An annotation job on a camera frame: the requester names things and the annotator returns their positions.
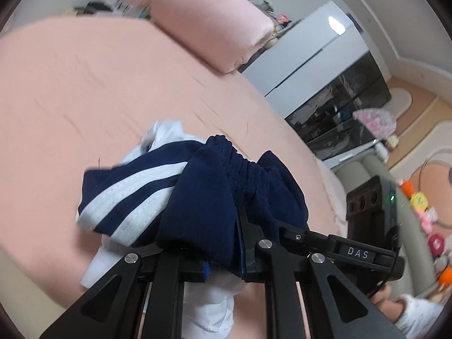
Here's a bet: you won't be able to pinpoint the pink bed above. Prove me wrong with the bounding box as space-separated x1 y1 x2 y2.
0 18 348 339

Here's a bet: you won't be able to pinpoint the hanging pink dress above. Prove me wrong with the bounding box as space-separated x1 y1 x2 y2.
353 108 397 141

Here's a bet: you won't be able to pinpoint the grey padded headboard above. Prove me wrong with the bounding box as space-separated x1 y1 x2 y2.
334 145 452 302

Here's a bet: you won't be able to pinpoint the pale pink pillow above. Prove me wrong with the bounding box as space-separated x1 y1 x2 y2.
316 157 348 234

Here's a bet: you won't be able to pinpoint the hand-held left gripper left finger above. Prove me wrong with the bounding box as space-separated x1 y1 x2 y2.
39 242 212 339

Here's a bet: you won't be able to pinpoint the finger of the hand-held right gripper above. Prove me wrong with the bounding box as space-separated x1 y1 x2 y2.
277 227 333 255

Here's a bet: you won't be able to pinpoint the white shirt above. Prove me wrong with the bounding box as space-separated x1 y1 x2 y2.
79 121 244 339

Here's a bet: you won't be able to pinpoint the row of plush toys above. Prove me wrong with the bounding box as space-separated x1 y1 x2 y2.
385 136 452 290

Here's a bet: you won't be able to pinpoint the dark glass wardrobe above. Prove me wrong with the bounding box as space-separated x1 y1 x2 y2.
285 52 392 161

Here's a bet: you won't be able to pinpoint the rolled pink quilt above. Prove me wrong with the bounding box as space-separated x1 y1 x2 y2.
150 0 276 74

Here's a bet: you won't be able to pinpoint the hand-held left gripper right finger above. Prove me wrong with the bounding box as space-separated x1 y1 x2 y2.
236 205 407 339

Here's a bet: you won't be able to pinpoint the white wardrobe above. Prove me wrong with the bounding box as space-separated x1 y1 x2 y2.
242 1 370 119

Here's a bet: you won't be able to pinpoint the cluster of small dolls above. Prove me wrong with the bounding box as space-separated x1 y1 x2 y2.
259 0 294 31

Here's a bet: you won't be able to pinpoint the person's right hand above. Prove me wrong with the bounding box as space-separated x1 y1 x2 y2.
370 284 403 322

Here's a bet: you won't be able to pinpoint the navy shorts with white stripes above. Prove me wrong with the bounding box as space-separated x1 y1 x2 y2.
76 135 309 278

